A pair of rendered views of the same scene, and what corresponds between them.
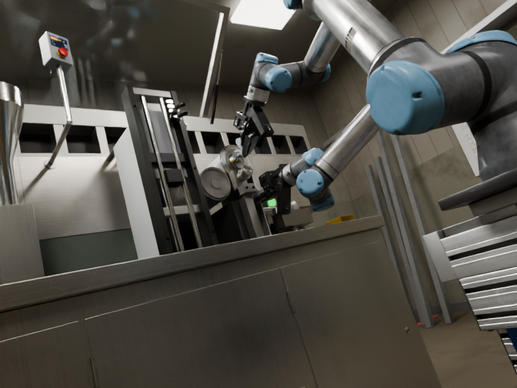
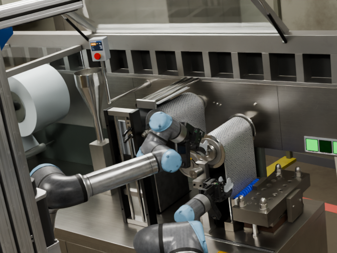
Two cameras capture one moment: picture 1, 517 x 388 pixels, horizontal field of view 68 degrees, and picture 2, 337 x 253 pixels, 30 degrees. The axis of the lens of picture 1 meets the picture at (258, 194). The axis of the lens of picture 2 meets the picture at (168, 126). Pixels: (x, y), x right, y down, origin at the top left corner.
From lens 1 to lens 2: 2.85 m
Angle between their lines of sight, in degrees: 87
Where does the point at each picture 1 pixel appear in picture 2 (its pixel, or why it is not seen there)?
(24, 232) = (100, 159)
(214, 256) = (105, 246)
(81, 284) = (59, 233)
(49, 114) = (146, 42)
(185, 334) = not seen: outside the picture
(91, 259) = not seen: hidden behind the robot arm
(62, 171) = (154, 89)
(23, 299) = not seen: hidden behind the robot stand
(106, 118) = (182, 43)
